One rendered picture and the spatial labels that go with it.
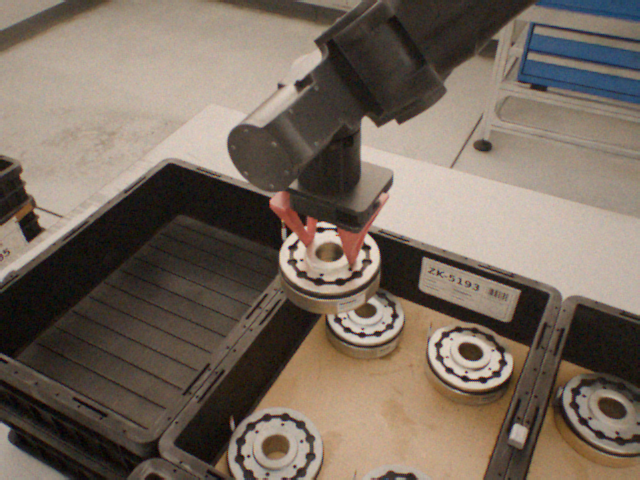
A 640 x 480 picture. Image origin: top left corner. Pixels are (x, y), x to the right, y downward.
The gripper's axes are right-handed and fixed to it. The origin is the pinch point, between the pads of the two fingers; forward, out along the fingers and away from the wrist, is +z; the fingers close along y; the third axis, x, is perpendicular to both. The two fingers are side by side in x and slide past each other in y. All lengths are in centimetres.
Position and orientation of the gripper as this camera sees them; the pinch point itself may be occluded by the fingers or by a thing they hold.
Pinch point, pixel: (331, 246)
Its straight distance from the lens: 61.7
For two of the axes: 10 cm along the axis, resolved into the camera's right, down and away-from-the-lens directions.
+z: 0.4, 7.2, 6.9
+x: 5.0, -6.1, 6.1
